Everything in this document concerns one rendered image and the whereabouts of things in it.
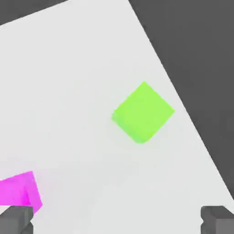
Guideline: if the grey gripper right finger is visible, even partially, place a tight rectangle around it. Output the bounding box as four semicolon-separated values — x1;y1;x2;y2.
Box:
200;205;234;234

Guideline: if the small magenta cube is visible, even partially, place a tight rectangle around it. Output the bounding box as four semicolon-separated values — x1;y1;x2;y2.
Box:
0;170;43;215

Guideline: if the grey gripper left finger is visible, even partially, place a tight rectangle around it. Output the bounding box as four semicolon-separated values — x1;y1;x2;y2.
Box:
0;205;34;234

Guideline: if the small green cube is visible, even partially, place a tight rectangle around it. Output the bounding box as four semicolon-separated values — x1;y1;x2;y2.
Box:
111;80;176;145

